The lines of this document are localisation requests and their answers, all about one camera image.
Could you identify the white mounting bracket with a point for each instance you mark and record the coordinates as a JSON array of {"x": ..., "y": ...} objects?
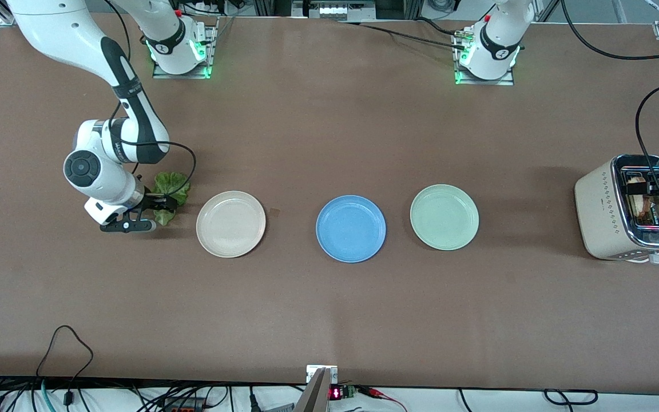
[{"x": 312, "y": 373}]

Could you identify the grey power strip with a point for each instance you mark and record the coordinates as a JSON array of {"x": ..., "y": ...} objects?
[{"x": 335, "y": 10}]

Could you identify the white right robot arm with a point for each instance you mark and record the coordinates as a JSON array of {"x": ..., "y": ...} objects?
[{"x": 66, "y": 28}]

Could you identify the grey camera mount pole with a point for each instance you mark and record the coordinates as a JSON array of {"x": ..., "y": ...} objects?
[{"x": 315, "y": 395}]

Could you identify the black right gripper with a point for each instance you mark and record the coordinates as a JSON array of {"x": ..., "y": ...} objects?
[{"x": 153, "y": 201}]

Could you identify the cream and chrome toaster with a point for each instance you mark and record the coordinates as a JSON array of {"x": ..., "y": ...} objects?
[{"x": 598, "y": 217}]

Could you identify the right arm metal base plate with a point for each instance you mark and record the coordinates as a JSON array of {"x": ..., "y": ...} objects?
[{"x": 163, "y": 73}]

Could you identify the pale green round plate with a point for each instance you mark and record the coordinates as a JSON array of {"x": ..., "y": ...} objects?
[{"x": 444, "y": 217}]

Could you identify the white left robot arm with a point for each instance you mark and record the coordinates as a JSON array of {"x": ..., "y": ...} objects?
[{"x": 495, "y": 46}]

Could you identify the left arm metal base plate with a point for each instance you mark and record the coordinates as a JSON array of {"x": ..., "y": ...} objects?
[{"x": 501, "y": 82}]

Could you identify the beige round plate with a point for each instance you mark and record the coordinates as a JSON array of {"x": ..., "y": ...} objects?
[{"x": 231, "y": 224}]

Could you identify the blue round plate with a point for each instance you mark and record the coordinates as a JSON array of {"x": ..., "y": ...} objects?
[{"x": 350, "y": 229}]

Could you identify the green lettuce leaf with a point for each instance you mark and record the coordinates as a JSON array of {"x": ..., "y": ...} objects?
[{"x": 170, "y": 183}]

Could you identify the red digit display module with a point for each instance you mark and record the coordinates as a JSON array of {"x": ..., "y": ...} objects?
[{"x": 336, "y": 393}]

